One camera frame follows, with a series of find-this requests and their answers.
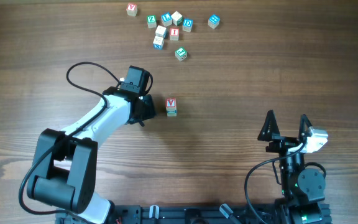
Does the white picture block blue side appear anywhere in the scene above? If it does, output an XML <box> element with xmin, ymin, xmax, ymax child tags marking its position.
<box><xmin>167</xmin><ymin>108</ymin><xmax>177</xmax><ymax>113</ymax></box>

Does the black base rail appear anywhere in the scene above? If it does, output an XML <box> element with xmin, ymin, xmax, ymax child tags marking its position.
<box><xmin>54</xmin><ymin>202</ymin><xmax>333</xmax><ymax>224</ymax></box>

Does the white block blue X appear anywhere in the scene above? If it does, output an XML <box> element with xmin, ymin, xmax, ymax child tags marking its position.
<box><xmin>153</xmin><ymin>36</ymin><xmax>165</xmax><ymax>50</ymax></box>

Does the blue L letter block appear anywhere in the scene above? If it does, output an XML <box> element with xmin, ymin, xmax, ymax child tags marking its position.
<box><xmin>161</xmin><ymin>12</ymin><xmax>173</xmax><ymax>27</ymax></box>

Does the red A letter block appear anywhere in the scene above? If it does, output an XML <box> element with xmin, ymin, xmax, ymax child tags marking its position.
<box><xmin>165</xmin><ymin>98</ymin><xmax>177</xmax><ymax>110</ymax></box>

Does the blue D letter block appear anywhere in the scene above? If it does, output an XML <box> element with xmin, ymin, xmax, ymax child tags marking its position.
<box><xmin>182</xmin><ymin>18</ymin><xmax>193</xmax><ymax>32</ymax></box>

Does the green Z letter block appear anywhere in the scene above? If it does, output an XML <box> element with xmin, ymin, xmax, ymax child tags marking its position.
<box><xmin>147</xmin><ymin>15</ymin><xmax>157</xmax><ymax>29</ymax></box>

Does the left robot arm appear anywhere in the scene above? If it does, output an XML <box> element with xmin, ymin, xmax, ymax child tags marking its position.
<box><xmin>18</xmin><ymin>66</ymin><xmax>156</xmax><ymax>223</ymax></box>

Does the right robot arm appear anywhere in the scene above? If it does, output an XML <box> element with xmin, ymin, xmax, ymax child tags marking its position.
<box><xmin>257</xmin><ymin>110</ymin><xmax>328</xmax><ymax>223</ymax></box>

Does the blue block far right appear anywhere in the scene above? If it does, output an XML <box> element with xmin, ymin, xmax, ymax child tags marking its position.
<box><xmin>208</xmin><ymin>14</ymin><xmax>220</xmax><ymax>29</ymax></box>

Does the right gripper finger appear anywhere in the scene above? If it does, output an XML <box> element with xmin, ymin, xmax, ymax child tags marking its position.
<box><xmin>298</xmin><ymin>114</ymin><xmax>313</xmax><ymax>141</ymax></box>
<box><xmin>257</xmin><ymin>110</ymin><xmax>280</xmax><ymax>142</ymax></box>

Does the right black cable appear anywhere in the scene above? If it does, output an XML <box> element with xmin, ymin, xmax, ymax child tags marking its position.
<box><xmin>244</xmin><ymin>141</ymin><xmax>307</xmax><ymax>224</ymax></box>

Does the red I letter block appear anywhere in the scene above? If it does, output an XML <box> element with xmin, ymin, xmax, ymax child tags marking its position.
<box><xmin>170</xmin><ymin>28</ymin><xmax>180</xmax><ymax>41</ymax></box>

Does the white blue-sided block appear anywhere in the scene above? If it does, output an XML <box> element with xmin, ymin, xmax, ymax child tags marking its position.
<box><xmin>155</xmin><ymin>26</ymin><xmax>167</xmax><ymax>39</ymax></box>

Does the red Y letter block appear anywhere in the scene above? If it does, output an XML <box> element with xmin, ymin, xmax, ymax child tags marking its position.
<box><xmin>126</xmin><ymin>2</ymin><xmax>138</xmax><ymax>17</ymax></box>

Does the white green-sided block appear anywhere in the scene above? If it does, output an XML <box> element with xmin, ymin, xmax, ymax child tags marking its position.
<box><xmin>172</xmin><ymin>11</ymin><xmax>183</xmax><ymax>26</ymax></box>

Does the green J letter block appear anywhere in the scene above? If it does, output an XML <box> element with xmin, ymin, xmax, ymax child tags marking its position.
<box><xmin>175</xmin><ymin>47</ymin><xmax>188</xmax><ymax>61</ymax></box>

